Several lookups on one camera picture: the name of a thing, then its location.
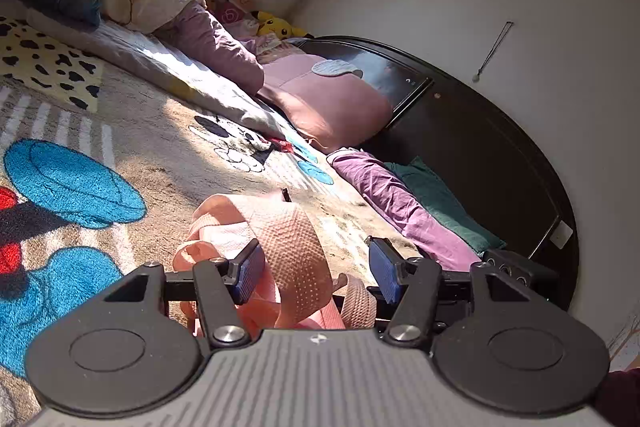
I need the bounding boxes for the mauve quilt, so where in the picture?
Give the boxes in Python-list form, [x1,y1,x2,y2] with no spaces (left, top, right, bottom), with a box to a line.
[155,2,265,95]

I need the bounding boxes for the purple pillow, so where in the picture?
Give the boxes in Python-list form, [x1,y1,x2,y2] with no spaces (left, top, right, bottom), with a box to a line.
[327,148,483,273]

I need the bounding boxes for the grey cloth patch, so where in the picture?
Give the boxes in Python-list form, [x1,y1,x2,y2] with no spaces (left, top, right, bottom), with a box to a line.
[311,59,364,78]

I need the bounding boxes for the pink shopping bag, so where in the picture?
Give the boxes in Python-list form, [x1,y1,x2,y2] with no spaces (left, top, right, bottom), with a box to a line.
[172,194,378,338]

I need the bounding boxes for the person's right forearm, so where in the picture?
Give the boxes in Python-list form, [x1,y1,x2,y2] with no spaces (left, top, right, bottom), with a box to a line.
[595,369,640,427]

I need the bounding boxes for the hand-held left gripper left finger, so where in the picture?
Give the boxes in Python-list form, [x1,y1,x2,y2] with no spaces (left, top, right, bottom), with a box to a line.
[102,238,267,351]

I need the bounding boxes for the white patterned sheet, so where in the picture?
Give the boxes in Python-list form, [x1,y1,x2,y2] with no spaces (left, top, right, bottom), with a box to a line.
[25,7,288,140]

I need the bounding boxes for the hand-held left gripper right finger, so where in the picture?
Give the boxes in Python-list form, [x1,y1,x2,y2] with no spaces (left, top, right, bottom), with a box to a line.
[366,236,544,351]

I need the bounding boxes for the yellow plush toy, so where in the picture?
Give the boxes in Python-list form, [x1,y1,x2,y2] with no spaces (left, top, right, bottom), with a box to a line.
[250,10,311,40]

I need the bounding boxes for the pink pillow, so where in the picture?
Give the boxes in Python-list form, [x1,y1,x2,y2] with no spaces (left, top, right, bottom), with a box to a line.
[257,56,393,152]

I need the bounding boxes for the green cloth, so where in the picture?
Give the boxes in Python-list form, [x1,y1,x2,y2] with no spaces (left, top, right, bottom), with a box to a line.
[384,157,506,253]

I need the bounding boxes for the hanging pull cord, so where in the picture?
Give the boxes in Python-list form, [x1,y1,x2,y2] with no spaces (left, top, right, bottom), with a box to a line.
[472,22,514,82]

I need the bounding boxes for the printed cartoon blanket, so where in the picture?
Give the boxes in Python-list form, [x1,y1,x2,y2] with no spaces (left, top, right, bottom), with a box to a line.
[0,17,426,427]

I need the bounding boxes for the dark wooden headboard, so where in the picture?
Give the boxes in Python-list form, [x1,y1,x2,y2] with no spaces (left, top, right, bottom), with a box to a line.
[290,36,581,313]

